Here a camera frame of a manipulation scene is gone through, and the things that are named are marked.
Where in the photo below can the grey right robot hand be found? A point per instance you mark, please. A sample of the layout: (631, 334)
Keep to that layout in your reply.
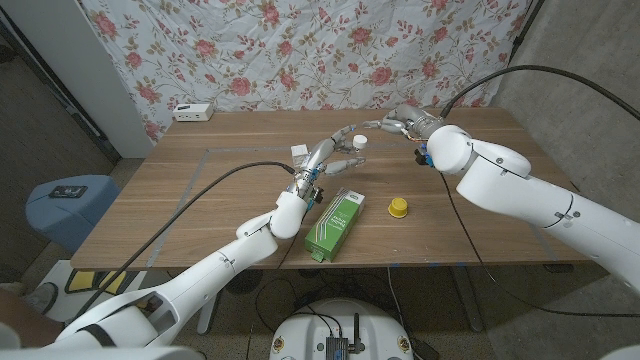
(415, 120)

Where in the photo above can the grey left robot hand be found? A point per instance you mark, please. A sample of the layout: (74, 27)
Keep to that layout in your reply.
(315, 157)

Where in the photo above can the clear medicine bottle white cap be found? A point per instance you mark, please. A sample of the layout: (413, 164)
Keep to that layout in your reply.
(360, 142)

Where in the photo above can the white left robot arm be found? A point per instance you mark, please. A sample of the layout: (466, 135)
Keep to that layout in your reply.
(210, 270)

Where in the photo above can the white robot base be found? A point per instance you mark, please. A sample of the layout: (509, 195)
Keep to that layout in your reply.
(300, 330)

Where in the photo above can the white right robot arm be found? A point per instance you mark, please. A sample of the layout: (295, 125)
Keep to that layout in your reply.
(515, 190)

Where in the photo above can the small white cube box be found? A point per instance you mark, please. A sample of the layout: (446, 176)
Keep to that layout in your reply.
(299, 154)

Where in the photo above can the green medicine box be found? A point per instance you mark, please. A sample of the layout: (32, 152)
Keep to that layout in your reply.
(335, 230)

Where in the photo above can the yellow lid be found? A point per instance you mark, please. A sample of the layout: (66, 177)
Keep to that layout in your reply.
(398, 208)

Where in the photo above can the floral backdrop cloth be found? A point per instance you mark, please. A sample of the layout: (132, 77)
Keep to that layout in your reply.
(300, 50)

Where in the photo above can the white power strip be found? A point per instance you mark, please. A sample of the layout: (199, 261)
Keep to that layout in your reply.
(193, 112)

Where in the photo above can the black backdrop stand pole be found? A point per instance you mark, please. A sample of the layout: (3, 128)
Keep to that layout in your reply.
(525, 30)

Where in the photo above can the white metal table leg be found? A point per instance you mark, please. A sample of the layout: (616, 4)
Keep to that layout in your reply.
(467, 300)
(206, 320)

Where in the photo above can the black phone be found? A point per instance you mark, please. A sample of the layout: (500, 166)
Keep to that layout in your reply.
(68, 191)

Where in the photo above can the blue-grey round stool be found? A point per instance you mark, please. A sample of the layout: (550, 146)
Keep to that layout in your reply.
(70, 220)

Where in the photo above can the yellow black floor pedal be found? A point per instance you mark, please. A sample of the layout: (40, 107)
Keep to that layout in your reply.
(82, 281)

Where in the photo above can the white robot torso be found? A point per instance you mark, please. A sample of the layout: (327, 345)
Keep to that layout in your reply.
(100, 354)

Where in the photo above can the grey sneaker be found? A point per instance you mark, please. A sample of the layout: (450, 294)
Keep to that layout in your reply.
(42, 296)

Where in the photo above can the person's leg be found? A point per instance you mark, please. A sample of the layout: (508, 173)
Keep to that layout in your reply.
(22, 320)

